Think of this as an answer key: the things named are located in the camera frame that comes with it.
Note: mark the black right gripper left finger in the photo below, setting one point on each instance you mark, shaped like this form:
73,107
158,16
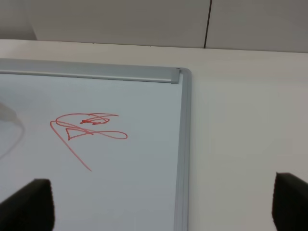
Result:
29,209

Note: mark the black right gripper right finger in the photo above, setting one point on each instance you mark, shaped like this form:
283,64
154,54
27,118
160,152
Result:
290,203

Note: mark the grey aluminium pen tray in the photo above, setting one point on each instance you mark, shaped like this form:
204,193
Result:
89,70

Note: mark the white whiteboard with aluminium frame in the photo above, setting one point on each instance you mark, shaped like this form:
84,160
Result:
116,152

